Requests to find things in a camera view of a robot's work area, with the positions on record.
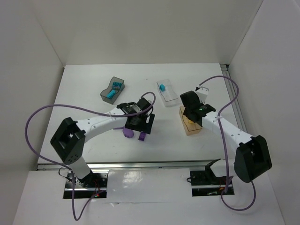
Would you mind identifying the dark purple lego plate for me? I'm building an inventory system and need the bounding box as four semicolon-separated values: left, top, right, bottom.
138;132;146;141

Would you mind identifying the purple cable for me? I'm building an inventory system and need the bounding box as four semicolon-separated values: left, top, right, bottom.
24;91;157;221
195;75;256;211

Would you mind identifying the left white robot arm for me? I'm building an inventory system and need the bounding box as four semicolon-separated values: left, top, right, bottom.
50;98;155;187

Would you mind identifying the aluminium rail frame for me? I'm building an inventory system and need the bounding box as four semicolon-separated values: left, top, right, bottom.
38;63;241;169

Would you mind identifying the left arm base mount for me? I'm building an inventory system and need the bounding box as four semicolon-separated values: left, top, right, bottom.
59;170;108;199

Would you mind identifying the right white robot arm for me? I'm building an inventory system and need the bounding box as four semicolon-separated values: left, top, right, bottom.
180;90;272;183

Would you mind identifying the teal rounded lego brick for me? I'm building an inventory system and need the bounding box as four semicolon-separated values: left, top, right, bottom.
112;82;122;90

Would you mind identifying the dark smoky plastic container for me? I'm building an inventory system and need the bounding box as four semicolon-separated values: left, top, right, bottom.
100;76;125;105

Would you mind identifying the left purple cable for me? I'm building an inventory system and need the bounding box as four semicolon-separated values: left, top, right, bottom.
24;91;157;221

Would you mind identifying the small teal lego cube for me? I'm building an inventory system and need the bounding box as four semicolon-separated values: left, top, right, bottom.
159;84;165;91

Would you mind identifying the orange tinted plastic container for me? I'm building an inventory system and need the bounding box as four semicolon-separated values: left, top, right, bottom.
179;105;202;136

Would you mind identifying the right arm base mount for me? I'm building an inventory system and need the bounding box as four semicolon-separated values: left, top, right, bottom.
186;159;226;197

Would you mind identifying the purple oval lego brick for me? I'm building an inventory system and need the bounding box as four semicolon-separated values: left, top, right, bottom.
122;128;135;138

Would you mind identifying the teal rectangular lego brick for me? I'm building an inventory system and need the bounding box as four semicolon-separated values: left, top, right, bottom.
106;90;117;99

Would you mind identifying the clear plastic container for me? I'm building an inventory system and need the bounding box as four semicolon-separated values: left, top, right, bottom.
157;79;179;107

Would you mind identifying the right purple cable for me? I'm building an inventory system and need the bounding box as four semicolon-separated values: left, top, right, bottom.
195;75;256;211

